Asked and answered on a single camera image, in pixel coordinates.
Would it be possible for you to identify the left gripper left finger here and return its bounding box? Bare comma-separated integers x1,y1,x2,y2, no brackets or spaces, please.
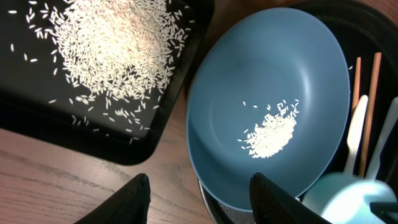
75,173,150,224

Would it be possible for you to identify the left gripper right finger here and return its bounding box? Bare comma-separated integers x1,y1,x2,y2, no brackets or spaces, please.
249,172,329,224

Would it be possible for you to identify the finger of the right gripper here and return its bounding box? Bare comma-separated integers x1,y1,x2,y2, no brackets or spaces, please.
369,202,398,224

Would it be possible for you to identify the light blue small bowl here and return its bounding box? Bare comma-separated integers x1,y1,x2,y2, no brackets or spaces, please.
302,172,397,224

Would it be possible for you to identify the white plastic spoon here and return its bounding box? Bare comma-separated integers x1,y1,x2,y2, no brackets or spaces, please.
343,95,368,175

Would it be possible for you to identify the dark blue bowl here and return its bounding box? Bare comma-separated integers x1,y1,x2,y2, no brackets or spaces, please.
186,7,351,212

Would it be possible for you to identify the light blue plastic knife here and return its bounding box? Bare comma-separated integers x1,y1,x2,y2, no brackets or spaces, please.
365,97,398,180

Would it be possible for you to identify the pile of white rice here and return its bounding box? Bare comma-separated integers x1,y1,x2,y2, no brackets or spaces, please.
237,99,300,159

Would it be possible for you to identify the wooden chopstick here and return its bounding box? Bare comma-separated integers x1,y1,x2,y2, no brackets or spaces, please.
351,57,361,111
358,52,382,177

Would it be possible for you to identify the black rectangular tray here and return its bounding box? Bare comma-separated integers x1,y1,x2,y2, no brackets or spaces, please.
1,0,215,166

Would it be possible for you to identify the rice pile on rectangular tray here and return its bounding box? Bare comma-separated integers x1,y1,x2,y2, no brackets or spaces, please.
7,0,197,146

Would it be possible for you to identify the round black serving tray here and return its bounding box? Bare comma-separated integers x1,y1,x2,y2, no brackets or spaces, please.
199,1,397,224

